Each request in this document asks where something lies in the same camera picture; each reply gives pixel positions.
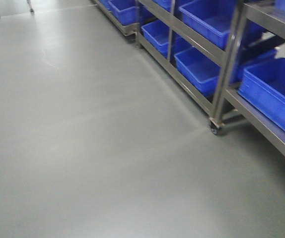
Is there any blue bin lower shelf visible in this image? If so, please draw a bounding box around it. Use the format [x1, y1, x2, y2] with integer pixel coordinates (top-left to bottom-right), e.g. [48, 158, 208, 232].
[174, 48, 221, 97]

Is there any blue bin shelf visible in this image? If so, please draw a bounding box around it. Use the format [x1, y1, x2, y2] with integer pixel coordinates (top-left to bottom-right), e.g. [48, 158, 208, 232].
[174, 48, 221, 97]
[179, 0, 237, 50]

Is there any steel shelf rack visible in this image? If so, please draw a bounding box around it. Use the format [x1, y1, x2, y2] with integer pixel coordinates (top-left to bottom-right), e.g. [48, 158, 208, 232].
[96, 0, 285, 156]

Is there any blue bin upper shelf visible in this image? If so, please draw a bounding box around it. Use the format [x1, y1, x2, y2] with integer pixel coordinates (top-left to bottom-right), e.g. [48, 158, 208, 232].
[179, 0, 237, 50]

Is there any blue bin lower far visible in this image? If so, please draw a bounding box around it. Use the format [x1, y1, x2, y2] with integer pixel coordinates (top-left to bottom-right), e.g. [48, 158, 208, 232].
[141, 19, 190, 59]

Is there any large blue bin right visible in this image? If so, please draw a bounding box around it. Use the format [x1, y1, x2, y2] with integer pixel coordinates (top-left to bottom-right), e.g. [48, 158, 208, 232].
[238, 58, 285, 131]

